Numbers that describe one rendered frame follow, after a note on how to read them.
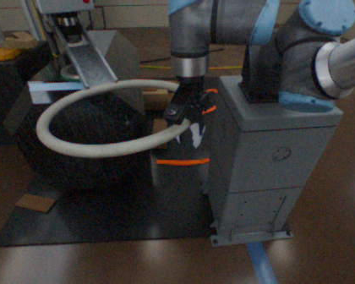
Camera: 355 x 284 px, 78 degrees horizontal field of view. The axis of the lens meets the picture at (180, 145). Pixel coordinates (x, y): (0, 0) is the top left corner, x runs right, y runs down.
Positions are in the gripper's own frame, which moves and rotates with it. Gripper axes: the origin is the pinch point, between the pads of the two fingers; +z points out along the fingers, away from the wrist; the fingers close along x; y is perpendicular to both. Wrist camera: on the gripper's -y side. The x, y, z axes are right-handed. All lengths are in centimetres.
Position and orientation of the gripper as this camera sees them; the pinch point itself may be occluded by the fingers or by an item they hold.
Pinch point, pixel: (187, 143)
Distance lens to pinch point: 64.7
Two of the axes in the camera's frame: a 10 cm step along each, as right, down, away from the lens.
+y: 4.5, -5.4, 7.1
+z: 0.3, 8.1, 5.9
